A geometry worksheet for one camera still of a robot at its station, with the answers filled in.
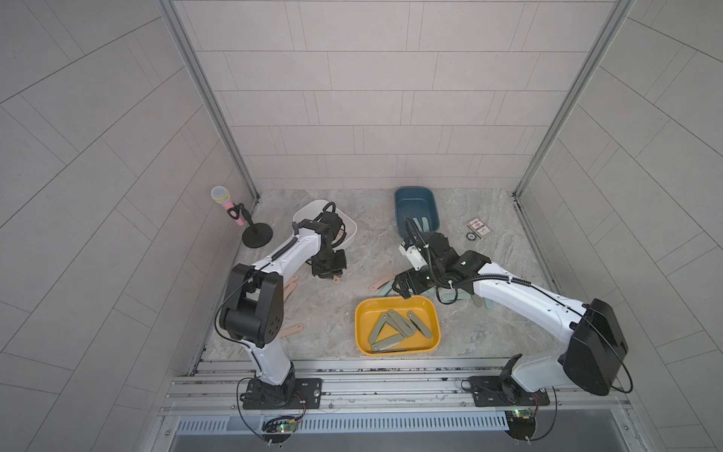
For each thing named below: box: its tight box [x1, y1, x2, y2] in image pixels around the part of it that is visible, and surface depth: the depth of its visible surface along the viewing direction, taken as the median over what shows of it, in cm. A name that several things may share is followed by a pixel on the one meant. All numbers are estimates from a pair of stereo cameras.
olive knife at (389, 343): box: [371, 334, 404, 352], surface depth 81 cm
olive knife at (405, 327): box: [387, 309, 418, 339], surface depth 83 cm
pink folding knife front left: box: [278, 323, 305, 339], surface depth 84 cm
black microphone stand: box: [226, 202, 274, 249], surface depth 102 cm
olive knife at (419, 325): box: [406, 309, 433, 340], surface depth 84 cm
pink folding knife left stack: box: [282, 281, 298, 303], surface depth 91 cm
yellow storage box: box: [353, 295, 442, 356], surface depth 83 cm
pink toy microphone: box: [210, 185, 245, 227], surface depth 86 cm
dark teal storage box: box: [395, 186, 440, 239], surface depth 111 cm
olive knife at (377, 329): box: [368, 312, 388, 345], surface depth 82 cm
